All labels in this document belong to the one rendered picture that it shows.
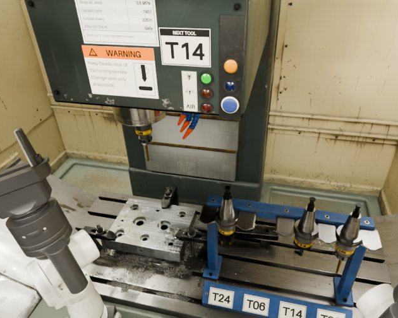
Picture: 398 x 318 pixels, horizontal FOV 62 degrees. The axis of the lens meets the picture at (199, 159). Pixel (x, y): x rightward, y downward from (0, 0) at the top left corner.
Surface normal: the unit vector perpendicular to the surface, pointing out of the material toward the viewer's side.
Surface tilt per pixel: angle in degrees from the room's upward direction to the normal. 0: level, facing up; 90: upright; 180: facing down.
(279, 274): 0
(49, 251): 16
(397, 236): 24
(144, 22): 90
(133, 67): 90
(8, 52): 90
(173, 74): 90
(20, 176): 77
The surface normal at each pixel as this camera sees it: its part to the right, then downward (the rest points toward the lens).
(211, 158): -0.25, 0.55
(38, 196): 0.29, 0.34
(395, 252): -0.42, -0.80
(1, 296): 0.37, -0.71
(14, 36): 0.97, 0.11
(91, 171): -0.03, -0.82
